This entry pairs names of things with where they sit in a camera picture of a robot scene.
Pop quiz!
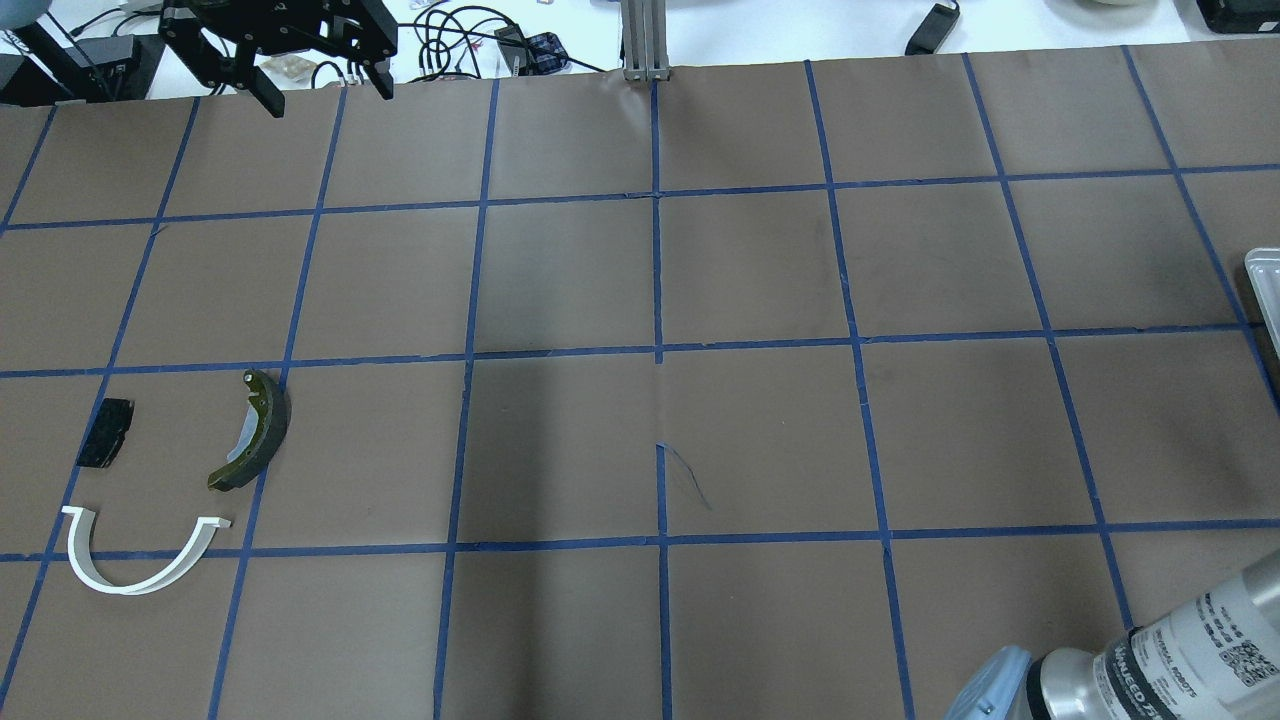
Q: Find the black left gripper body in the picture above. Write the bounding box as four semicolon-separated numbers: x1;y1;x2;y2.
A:
157;1;399;88

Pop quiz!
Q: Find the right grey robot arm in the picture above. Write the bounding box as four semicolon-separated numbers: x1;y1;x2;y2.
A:
945;552;1279;719

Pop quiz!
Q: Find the olive green brake shoe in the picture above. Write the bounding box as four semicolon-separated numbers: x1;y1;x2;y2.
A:
207;368;291;493

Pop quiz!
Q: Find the black brake pad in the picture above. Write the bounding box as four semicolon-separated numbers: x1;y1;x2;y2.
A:
76;397;134;469

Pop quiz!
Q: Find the white curved plastic arc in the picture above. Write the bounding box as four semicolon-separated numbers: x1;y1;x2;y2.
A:
60;505;233;597

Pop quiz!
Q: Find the black power adapter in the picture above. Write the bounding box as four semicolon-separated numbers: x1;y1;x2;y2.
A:
904;1;961;56

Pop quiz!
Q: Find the black cable bundle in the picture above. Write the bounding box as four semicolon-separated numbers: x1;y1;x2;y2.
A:
396;5;605;81

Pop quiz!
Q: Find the black camera stand base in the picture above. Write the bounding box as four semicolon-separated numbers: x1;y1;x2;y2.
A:
1;24;165;108

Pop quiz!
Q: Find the aluminium frame post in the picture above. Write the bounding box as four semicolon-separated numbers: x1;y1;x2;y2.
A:
620;0;669;82

